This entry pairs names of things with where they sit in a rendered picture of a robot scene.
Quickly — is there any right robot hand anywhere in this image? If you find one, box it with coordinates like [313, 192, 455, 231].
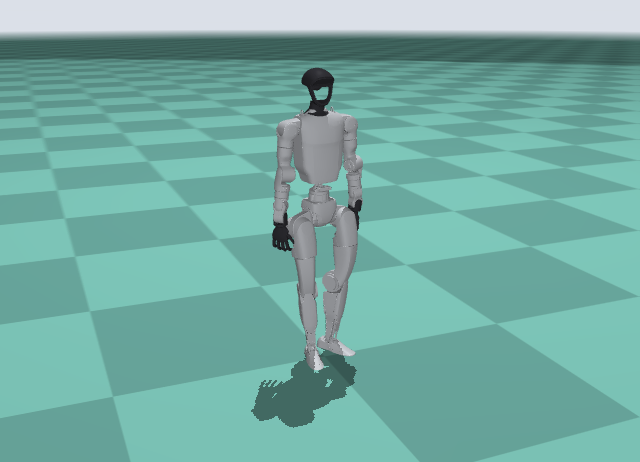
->
[272, 213, 294, 251]

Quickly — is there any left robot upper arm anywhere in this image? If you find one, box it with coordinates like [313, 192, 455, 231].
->
[341, 114, 363, 173]

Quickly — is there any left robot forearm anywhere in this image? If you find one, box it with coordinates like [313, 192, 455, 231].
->
[346, 158, 363, 208]

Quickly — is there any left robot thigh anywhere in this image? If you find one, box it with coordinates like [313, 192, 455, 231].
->
[322, 205, 358, 292]

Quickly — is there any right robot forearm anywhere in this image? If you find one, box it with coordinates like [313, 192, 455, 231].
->
[273, 167, 290, 223]

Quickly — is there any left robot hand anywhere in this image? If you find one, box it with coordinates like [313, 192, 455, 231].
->
[348, 200, 362, 231]

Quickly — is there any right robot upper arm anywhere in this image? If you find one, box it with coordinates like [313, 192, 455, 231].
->
[276, 118, 301, 182]

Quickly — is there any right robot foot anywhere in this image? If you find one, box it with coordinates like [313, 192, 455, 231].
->
[304, 345, 324, 370]

